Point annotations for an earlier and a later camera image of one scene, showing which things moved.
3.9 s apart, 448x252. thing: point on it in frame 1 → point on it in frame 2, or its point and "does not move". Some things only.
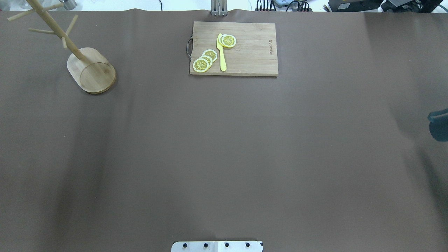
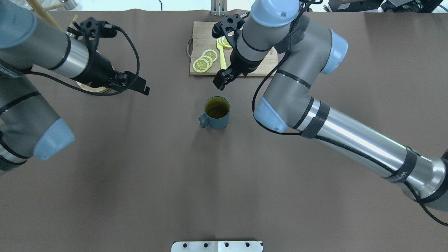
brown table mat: (335, 155) does not move
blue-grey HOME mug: (438, 125) → (217, 109)
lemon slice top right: (227, 40) does not move
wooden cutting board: (233, 48) does not move
